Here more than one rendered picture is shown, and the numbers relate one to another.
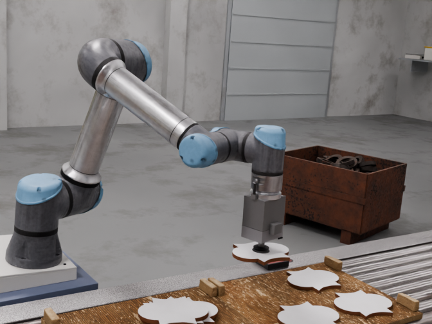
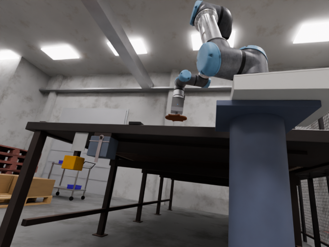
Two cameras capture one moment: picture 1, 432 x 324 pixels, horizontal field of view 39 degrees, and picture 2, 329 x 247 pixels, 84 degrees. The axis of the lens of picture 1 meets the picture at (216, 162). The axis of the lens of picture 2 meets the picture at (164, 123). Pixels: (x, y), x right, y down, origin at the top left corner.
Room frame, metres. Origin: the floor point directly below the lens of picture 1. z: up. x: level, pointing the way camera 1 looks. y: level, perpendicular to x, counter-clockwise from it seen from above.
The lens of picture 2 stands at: (2.21, 0.75, 0.61)
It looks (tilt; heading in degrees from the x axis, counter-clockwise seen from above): 18 degrees up; 231
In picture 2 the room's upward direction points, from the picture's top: 7 degrees clockwise
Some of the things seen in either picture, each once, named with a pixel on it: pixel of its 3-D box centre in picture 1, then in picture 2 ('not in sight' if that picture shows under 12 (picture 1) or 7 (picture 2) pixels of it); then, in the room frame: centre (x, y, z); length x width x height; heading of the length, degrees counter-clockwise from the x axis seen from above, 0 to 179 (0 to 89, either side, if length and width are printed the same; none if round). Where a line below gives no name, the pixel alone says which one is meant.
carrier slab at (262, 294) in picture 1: (310, 301); not in sight; (1.40, -0.26, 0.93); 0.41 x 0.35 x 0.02; 123
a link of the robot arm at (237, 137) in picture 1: (227, 144); (186, 78); (1.44, -0.03, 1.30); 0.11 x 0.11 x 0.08; 60
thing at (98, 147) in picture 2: not in sight; (102, 148); (1.78, -0.34, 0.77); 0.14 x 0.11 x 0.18; 123
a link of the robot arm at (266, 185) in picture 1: (265, 182); (178, 94); (1.41, -0.12, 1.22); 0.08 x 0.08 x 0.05
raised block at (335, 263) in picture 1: (333, 263); not in sight; (1.62, -0.35, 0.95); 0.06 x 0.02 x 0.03; 33
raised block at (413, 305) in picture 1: (407, 301); not in sight; (1.39, -0.49, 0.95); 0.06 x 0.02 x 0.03; 33
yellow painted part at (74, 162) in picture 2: not in sight; (76, 150); (1.88, -0.49, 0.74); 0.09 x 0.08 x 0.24; 123
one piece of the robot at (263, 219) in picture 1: (267, 215); (177, 105); (1.40, -0.13, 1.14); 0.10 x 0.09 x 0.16; 48
